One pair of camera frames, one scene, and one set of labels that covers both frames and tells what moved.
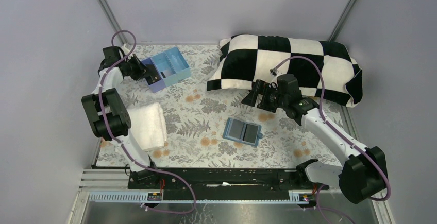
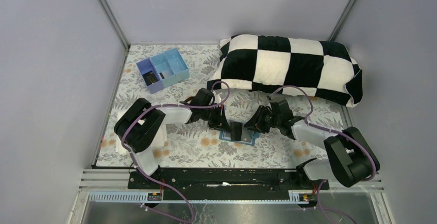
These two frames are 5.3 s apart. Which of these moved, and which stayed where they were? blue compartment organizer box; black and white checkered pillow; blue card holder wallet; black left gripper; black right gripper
Moved: black right gripper; black left gripper
Stayed: black and white checkered pillow; blue card holder wallet; blue compartment organizer box
